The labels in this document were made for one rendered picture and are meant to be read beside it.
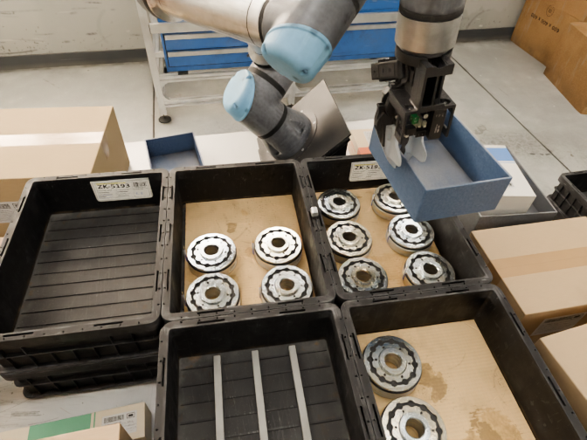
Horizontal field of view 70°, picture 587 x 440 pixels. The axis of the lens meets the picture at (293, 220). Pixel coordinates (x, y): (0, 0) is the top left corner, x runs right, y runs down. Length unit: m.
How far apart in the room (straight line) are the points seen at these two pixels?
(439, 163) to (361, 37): 2.11
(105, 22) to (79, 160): 2.51
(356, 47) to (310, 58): 2.38
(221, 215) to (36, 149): 0.49
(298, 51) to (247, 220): 0.56
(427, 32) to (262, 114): 0.64
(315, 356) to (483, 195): 0.40
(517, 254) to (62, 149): 1.09
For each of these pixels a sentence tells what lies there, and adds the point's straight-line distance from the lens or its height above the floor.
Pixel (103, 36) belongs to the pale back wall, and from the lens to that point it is 3.63.
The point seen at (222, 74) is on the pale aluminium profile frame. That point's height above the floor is 0.29.
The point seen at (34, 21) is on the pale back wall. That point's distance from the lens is 3.68.
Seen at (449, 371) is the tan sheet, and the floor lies 0.83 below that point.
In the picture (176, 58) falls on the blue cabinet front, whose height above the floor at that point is 0.40.
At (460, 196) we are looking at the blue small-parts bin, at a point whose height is 1.12.
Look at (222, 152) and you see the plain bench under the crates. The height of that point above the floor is 0.70.
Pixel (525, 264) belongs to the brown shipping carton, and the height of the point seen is 0.86.
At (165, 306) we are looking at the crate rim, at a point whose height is 0.93.
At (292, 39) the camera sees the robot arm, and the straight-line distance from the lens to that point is 0.52.
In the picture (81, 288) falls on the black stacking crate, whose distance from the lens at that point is 0.96.
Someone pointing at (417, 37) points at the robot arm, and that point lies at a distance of 0.56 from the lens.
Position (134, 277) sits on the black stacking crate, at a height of 0.83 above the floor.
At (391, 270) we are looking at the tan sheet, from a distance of 0.94.
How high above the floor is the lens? 1.55
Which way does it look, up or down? 46 degrees down
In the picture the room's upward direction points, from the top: 3 degrees clockwise
